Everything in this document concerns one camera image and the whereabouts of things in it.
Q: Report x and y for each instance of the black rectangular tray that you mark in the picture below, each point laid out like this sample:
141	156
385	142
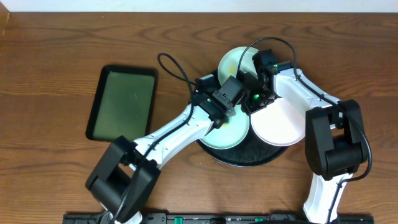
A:
123	103

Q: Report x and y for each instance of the pink plate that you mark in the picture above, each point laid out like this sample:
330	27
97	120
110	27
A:
279	124

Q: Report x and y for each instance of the mint green plate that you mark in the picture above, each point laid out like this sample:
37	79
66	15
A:
230	136
228	65

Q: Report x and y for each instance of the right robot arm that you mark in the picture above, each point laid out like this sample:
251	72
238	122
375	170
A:
335	143

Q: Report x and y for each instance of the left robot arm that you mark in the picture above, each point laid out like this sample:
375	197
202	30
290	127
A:
125	176

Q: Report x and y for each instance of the round black tray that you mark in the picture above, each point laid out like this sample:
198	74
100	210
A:
252	151

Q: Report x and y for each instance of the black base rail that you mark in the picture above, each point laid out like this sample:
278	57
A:
162	218

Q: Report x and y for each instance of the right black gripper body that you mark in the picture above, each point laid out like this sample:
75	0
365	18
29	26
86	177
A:
253	104

